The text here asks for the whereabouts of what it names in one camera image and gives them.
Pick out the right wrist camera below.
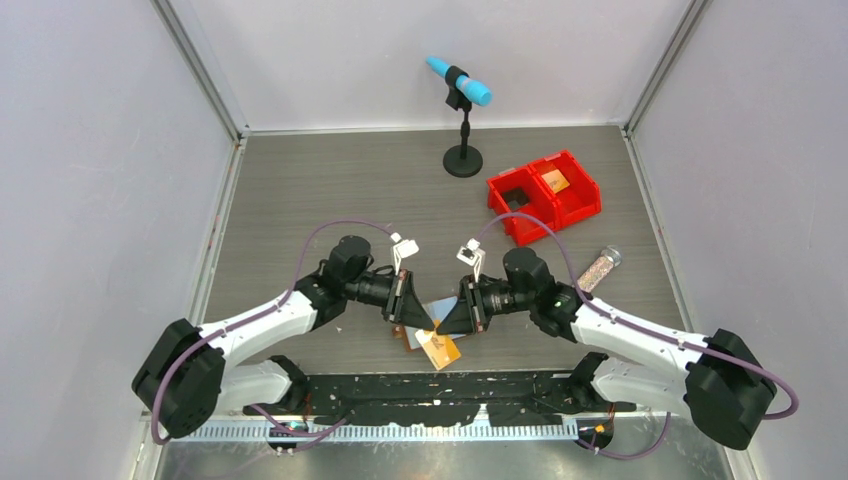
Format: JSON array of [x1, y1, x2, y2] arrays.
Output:
[[456, 238, 486, 282]]

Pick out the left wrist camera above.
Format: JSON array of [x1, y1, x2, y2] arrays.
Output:
[[389, 232, 420, 274]]

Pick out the left red bin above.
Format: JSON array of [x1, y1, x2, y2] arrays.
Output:
[[487, 166, 558, 247]]

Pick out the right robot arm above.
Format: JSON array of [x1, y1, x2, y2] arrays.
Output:
[[437, 247, 777, 450]]

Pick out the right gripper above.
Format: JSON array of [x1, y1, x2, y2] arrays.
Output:
[[438, 274, 535, 336]]

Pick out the red bin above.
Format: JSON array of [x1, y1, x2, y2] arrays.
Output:
[[487, 166, 558, 247], [529, 150, 602, 230]]

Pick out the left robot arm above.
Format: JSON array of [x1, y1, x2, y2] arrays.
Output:
[[131, 234, 435, 439]]

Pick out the orange block in bin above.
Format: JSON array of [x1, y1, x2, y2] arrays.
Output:
[[541, 169, 570, 194]]

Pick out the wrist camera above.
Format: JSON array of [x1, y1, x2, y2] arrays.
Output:
[[456, 238, 486, 282], [389, 232, 420, 274]]

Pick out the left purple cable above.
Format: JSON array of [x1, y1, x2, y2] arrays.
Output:
[[150, 219, 399, 455]]

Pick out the black microphone stand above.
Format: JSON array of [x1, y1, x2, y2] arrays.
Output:
[[443, 66, 483, 178]]

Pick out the glitter tube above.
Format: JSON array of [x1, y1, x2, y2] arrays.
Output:
[[577, 245, 622, 293]]

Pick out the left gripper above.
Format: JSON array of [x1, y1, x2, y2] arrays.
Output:
[[344, 268, 434, 331]]

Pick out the blue microphone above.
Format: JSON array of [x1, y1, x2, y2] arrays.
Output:
[[426, 56, 493, 110]]

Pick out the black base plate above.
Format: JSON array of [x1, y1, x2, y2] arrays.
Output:
[[262, 371, 637, 427]]

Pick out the right red bin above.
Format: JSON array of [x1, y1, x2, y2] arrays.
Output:
[[529, 150, 602, 230]]

